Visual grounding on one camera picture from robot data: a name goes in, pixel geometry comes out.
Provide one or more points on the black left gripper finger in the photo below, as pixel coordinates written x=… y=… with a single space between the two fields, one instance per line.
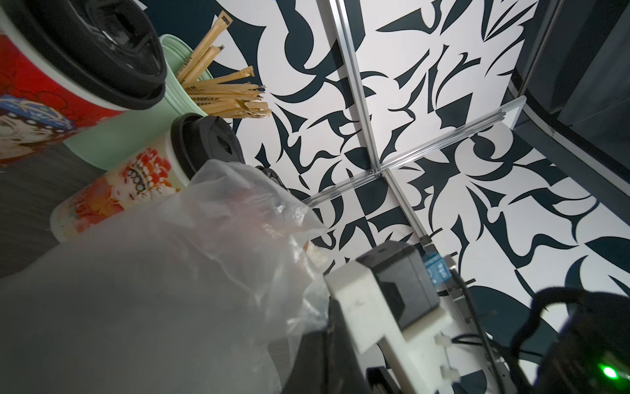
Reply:
x=326 y=362

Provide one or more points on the clear plastic carrier bag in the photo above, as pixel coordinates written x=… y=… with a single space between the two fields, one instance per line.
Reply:
x=180 y=295

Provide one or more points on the pale milk tea cup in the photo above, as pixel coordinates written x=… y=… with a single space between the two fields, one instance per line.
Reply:
x=162 y=168

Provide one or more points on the red milk tea cup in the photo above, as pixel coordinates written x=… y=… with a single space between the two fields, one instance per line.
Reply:
x=67 y=66

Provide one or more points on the bundle of paper straws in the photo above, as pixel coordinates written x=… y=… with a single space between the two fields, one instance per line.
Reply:
x=222 y=97

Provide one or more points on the green straw holder cup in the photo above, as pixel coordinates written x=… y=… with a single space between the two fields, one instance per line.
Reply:
x=110 y=142

